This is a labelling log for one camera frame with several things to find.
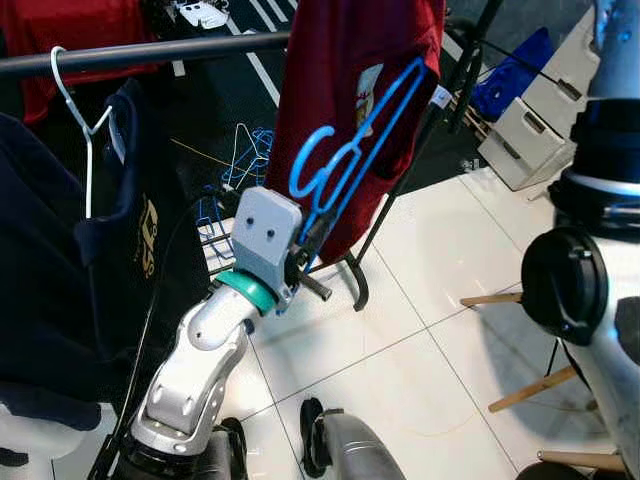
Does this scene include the blue plastic hanger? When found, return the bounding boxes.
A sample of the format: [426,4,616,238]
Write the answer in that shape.
[288,55,429,271]

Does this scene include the dark red T-shirt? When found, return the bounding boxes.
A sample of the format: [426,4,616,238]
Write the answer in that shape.
[265,0,446,266]

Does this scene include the silver robot right leg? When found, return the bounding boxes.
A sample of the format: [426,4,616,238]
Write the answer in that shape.
[300,398,406,480]

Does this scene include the silver robot leg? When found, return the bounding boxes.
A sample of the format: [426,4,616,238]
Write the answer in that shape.
[300,398,406,480]
[205,418,249,480]

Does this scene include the silver robot left leg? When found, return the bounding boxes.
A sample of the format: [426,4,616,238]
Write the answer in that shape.
[205,418,249,480]

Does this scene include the grey drawer cabinet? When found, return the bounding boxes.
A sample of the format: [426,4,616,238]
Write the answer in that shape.
[478,10,606,193]

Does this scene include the black metal clothes rack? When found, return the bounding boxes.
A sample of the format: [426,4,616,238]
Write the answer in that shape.
[0,0,506,313]

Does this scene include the white electronic device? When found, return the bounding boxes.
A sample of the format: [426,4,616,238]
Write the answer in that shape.
[175,0,231,29]

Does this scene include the blue cloth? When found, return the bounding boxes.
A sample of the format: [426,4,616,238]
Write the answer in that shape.
[470,28,556,123]

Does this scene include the navy shirt gold print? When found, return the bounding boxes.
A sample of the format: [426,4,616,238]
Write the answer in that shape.
[0,78,216,406]

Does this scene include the red cloth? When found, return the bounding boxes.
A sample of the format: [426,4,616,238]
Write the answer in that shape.
[0,0,151,126]

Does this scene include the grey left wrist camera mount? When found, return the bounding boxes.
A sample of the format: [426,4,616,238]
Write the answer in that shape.
[232,187,303,301]

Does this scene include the tangled blue wire hangers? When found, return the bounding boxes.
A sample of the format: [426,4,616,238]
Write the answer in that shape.
[195,123,276,263]

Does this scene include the white wire hanger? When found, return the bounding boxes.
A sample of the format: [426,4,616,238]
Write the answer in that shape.
[50,45,113,219]

